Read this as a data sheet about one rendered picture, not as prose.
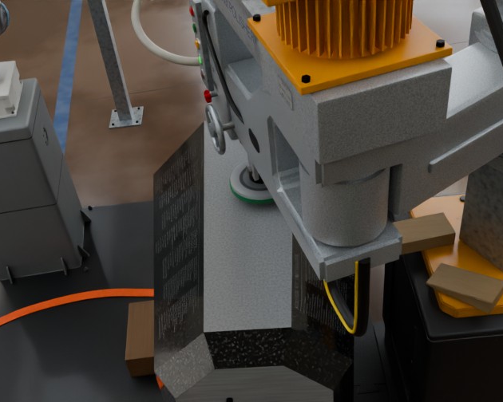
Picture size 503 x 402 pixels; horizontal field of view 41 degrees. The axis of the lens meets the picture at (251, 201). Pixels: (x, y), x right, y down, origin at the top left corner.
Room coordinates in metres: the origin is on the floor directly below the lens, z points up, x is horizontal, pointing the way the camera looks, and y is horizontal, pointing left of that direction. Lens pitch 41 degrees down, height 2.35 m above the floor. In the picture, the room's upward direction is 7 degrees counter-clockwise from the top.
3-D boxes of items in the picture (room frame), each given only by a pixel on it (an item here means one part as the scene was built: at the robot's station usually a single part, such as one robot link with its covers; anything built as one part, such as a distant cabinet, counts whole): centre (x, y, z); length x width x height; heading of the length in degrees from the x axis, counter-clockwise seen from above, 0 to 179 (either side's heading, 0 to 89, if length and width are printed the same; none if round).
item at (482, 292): (1.29, -0.59, 0.80); 0.20 x 0.10 x 0.05; 47
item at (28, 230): (2.53, 1.07, 0.43); 0.50 x 0.50 x 0.85; 3
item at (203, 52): (1.80, 0.08, 1.41); 0.08 x 0.03 x 0.28; 14
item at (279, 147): (1.37, -0.13, 1.34); 0.74 x 0.23 x 0.49; 14
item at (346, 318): (1.11, -0.20, 1.09); 0.23 x 0.03 x 0.32; 14
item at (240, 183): (1.76, -0.04, 0.91); 0.21 x 0.21 x 0.01
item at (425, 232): (1.51, -0.51, 0.81); 0.20 x 0.10 x 0.05; 96
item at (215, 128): (1.61, 0.04, 1.23); 0.15 x 0.10 x 0.15; 14
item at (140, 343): (1.82, 0.52, 0.07); 0.30 x 0.12 x 0.12; 0
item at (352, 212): (1.12, -0.20, 1.38); 0.19 x 0.19 x 0.20
